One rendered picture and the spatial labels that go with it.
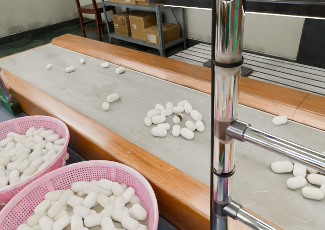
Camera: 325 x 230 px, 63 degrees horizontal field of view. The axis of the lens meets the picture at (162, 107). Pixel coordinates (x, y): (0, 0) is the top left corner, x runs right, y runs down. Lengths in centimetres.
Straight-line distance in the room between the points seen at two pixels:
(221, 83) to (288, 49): 255
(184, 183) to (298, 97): 40
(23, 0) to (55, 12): 53
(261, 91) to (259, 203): 35
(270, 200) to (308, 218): 6
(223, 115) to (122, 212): 29
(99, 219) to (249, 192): 26
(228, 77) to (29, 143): 57
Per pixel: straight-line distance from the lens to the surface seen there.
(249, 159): 57
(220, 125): 26
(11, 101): 102
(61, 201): 54
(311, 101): 74
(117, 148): 57
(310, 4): 33
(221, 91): 24
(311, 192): 51
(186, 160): 56
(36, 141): 72
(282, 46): 279
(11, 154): 72
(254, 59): 122
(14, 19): 509
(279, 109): 71
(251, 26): 289
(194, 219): 47
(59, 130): 72
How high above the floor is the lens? 112
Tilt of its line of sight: 31 degrees down
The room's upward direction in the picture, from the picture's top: 6 degrees counter-clockwise
